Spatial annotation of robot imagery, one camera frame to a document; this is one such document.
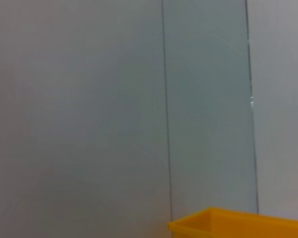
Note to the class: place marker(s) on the yellow plastic bin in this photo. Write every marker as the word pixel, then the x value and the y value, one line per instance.
pixel 238 225

